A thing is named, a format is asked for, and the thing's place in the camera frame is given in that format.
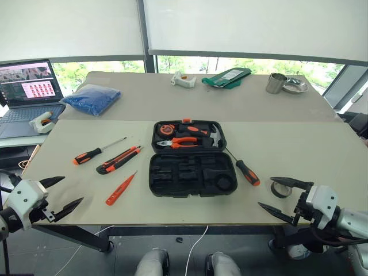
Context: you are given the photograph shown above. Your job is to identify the green plastic bags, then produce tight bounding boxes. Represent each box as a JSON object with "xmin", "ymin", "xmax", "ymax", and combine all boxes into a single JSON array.
[{"xmin": 201, "ymin": 67, "xmax": 252, "ymax": 91}]

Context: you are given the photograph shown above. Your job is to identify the orange handled pliers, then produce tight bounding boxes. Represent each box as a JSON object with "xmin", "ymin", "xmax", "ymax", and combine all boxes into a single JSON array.
[{"xmin": 156, "ymin": 136, "xmax": 202, "ymax": 151}]

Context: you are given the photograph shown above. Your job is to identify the orange voltage tester pen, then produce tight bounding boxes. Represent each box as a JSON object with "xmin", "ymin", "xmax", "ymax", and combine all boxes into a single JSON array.
[{"xmin": 105, "ymin": 170, "xmax": 139, "ymax": 206}]

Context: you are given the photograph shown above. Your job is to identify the metal cup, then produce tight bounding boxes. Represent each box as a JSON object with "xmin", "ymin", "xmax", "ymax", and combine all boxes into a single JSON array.
[{"xmin": 265, "ymin": 72, "xmax": 288, "ymax": 95}]

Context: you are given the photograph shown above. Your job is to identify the hammer with orange black handle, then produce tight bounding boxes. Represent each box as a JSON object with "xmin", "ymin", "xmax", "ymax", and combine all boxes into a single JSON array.
[{"xmin": 177, "ymin": 124, "xmax": 224, "ymax": 149}]

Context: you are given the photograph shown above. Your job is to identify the black electrical tape roll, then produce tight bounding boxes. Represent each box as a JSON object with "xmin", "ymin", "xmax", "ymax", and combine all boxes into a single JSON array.
[{"xmin": 270, "ymin": 178, "xmax": 294, "ymax": 200}]

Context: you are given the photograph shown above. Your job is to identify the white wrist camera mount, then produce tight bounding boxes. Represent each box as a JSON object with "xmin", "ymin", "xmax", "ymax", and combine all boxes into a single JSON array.
[
  {"xmin": 305, "ymin": 185, "xmax": 340, "ymax": 230},
  {"xmin": 5, "ymin": 179, "xmax": 49, "ymax": 231}
]

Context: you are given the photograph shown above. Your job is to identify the beige coiled cable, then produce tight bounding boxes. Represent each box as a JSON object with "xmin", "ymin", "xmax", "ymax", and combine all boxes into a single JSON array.
[{"xmin": 18, "ymin": 143, "xmax": 40, "ymax": 170}]

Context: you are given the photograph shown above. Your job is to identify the orange black Phillips screwdriver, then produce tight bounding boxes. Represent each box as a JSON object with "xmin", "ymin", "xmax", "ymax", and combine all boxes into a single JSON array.
[{"xmin": 72, "ymin": 137, "xmax": 128, "ymax": 166}]

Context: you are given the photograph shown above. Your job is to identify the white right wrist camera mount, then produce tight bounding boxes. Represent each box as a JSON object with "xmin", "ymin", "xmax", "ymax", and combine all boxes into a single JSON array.
[{"xmin": 305, "ymin": 185, "xmax": 340, "ymax": 230}]

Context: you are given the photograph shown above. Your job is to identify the orange black utility knife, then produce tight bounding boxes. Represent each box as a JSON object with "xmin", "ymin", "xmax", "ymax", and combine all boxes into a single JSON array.
[{"xmin": 95, "ymin": 145, "xmax": 143, "ymax": 175}]

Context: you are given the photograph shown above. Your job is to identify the thin white cable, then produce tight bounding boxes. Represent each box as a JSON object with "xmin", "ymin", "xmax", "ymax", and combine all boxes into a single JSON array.
[{"xmin": 53, "ymin": 225, "xmax": 115, "ymax": 276}]

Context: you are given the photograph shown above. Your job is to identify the orange black flathead screwdriver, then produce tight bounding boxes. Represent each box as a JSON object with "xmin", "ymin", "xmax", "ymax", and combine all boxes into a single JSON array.
[{"xmin": 224, "ymin": 147, "xmax": 261, "ymax": 187}]

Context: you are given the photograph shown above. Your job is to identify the grey rounded robot leg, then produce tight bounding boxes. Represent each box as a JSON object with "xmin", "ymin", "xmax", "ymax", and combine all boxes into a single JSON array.
[
  {"xmin": 134, "ymin": 248, "xmax": 171, "ymax": 276},
  {"xmin": 205, "ymin": 251, "xmax": 242, "ymax": 276}
]

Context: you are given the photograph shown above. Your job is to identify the white shoe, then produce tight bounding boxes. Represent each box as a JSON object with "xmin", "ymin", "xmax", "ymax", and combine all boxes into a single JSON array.
[{"xmin": 287, "ymin": 244, "xmax": 312, "ymax": 261}]

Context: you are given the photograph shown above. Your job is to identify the wide white roller blind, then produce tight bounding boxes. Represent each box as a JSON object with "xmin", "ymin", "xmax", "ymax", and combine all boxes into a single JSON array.
[{"xmin": 142, "ymin": 0, "xmax": 368, "ymax": 63}]

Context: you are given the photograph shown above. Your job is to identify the grey window post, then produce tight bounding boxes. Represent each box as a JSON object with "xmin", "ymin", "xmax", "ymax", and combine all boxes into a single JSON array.
[{"xmin": 136, "ymin": 0, "xmax": 158, "ymax": 74}]

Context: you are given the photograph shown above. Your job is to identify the open laptop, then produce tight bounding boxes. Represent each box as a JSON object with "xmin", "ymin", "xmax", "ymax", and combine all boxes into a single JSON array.
[{"xmin": 0, "ymin": 59, "xmax": 67, "ymax": 139}]

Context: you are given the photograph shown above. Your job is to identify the metal tray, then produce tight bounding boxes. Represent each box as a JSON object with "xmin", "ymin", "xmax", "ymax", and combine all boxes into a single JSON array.
[{"xmin": 282, "ymin": 76, "xmax": 310, "ymax": 95}]

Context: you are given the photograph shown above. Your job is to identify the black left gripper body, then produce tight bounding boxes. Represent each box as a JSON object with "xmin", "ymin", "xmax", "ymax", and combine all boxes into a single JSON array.
[{"xmin": 30, "ymin": 185, "xmax": 56, "ymax": 224}]

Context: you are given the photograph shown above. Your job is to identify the white glue gun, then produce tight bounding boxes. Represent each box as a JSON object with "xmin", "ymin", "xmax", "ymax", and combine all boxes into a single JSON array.
[
  {"xmin": 29, "ymin": 110, "xmax": 56, "ymax": 134},
  {"xmin": 170, "ymin": 70, "xmax": 198, "ymax": 89}
]

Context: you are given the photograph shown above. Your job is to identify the orange black tape measure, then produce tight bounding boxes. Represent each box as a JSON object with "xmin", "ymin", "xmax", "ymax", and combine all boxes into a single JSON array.
[{"xmin": 158, "ymin": 124, "xmax": 175, "ymax": 136}]

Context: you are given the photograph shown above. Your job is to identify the black table frame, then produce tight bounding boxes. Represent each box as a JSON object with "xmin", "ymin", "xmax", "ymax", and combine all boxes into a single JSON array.
[{"xmin": 28, "ymin": 223, "xmax": 319, "ymax": 254}]

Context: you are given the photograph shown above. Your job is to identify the grey angled window frame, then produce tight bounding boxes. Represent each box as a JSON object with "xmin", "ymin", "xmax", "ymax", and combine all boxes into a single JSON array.
[{"xmin": 321, "ymin": 64, "xmax": 368, "ymax": 114}]

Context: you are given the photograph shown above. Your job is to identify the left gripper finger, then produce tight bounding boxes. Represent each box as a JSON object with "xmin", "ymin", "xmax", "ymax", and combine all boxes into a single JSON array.
[
  {"xmin": 39, "ymin": 176, "xmax": 66, "ymax": 189},
  {"xmin": 53, "ymin": 197, "xmax": 85, "ymax": 223}
]

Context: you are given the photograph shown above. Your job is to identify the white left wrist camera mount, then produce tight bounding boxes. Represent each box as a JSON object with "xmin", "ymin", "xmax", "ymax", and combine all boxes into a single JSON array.
[{"xmin": 5, "ymin": 179, "xmax": 49, "ymax": 231}]

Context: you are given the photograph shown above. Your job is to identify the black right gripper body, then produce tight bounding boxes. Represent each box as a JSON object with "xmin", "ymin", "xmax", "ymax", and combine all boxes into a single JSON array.
[{"xmin": 293, "ymin": 181, "xmax": 317, "ymax": 226}]

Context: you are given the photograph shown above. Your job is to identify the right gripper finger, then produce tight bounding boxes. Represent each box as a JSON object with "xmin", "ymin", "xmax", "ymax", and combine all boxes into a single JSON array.
[
  {"xmin": 270, "ymin": 177, "xmax": 308, "ymax": 190},
  {"xmin": 257, "ymin": 201, "xmax": 296, "ymax": 225}
]

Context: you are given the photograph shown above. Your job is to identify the black plastic tool case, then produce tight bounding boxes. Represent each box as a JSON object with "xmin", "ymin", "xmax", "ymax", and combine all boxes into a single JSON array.
[{"xmin": 148, "ymin": 118, "xmax": 239, "ymax": 198}]

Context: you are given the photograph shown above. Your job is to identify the blue plastic bag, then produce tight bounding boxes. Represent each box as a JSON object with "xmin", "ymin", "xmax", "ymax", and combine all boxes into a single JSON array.
[{"xmin": 59, "ymin": 83, "xmax": 122, "ymax": 117}]

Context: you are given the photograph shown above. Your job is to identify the black chair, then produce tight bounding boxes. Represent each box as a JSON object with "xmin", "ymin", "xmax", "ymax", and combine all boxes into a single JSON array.
[{"xmin": 337, "ymin": 111, "xmax": 368, "ymax": 148}]

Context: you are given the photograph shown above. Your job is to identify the white side desk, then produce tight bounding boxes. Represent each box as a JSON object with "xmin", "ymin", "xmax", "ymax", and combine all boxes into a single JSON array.
[{"xmin": 0, "ymin": 134, "xmax": 49, "ymax": 150}]

